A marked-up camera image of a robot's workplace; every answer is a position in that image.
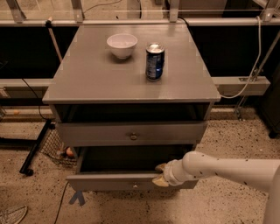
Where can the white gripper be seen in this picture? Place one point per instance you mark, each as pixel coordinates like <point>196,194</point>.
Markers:
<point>169,174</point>

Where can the grey drawer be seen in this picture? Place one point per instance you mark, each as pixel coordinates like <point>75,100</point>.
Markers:
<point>131,133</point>
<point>121,168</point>

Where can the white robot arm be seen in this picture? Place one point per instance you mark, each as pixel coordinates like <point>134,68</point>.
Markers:
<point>261,174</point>

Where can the grey top drawer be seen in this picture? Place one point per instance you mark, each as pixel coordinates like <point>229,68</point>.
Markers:
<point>131,133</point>

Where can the grey drawer cabinet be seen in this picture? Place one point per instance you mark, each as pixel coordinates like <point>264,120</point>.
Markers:
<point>94,86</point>

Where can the blue tape cross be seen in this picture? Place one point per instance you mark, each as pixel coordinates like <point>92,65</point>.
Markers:
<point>78,196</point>

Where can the blue soda can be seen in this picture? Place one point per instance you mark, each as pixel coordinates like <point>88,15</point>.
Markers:
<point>155,61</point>

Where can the white ceramic bowl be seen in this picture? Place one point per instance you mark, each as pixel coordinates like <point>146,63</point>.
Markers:
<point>122,45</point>

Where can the black metal stand leg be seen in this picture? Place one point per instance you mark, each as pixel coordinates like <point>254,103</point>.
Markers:
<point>25,169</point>

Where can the white fan grille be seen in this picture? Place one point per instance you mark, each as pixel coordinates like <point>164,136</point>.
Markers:
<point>13,215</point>

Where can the metal railing frame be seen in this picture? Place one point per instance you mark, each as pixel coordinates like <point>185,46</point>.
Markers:
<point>255,84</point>

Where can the wire mesh basket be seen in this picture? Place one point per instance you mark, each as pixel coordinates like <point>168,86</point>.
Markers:
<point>53,147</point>

